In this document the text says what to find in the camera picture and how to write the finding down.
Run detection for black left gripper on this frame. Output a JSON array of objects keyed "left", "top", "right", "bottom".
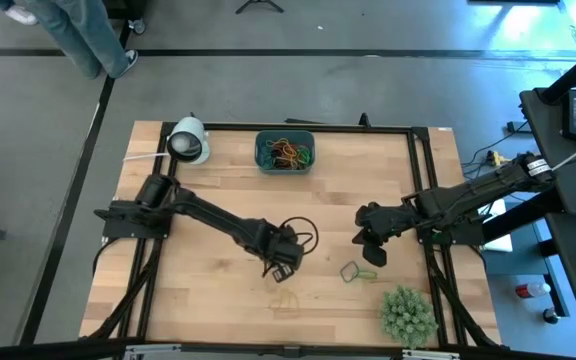
[{"left": 256, "top": 222, "right": 306, "bottom": 284}]

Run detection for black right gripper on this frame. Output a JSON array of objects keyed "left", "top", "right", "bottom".
[{"left": 351, "top": 202, "right": 422, "bottom": 269}]

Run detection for wide blue rubber band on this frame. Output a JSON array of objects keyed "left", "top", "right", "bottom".
[{"left": 338, "top": 260, "right": 363, "bottom": 285}]

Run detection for long thin yellow rubber band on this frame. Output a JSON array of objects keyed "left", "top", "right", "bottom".
[{"left": 264, "top": 137, "right": 297, "bottom": 154}]

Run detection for blue-grey plastic bin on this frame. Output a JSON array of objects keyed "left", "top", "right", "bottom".
[{"left": 253, "top": 129, "right": 317, "bottom": 176}]

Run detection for green artificial plant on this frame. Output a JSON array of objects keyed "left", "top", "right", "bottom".
[{"left": 379, "top": 284, "right": 440, "bottom": 350}]

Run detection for white paper sheet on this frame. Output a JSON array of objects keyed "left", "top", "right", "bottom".
[{"left": 481, "top": 198, "right": 514, "bottom": 254}]

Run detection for white cylindrical desk lamp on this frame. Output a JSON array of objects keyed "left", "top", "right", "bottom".
[{"left": 165, "top": 114, "right": 212, "bottom": 166}]

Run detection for red and white bottle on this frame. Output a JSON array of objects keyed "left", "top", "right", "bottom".
[{"left": 514, "top": 281, "right": 553, "bottom": 300}]

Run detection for black tripod legs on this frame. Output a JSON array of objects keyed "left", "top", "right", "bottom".
[{"left": 234, "top": 0, "right": 285, "bottom": 15}]

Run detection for black rolling cart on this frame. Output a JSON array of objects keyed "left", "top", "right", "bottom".
[{"left": 105, "top": 0, "right": 148, "bottom": 36}]

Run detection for person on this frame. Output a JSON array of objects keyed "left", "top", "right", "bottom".
[{"left": 0, "top": 0, "right": 140, "bottom": 81}]

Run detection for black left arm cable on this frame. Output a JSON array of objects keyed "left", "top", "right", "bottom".
[{"left": 278, "top": 215, "right": 320, "bottom": 257}]

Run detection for black overhead mount bar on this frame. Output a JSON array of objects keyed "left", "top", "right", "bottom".
[{"left": 0, "top": 338, "right": 576, "bottom": 360}]

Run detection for black aluminium table frame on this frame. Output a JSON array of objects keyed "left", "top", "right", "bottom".
[{"left": 80, "top": 119, "right": 502, "bottom": 351}]

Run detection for yellow extension cord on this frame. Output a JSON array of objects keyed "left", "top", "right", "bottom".
[{"left": 484, "top": 148, "right": 513, "bottom": 168}]

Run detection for white lamp cable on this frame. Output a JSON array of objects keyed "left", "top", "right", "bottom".
[{"left": 122, "top": 152, "right": 170, "bottom": 163}]

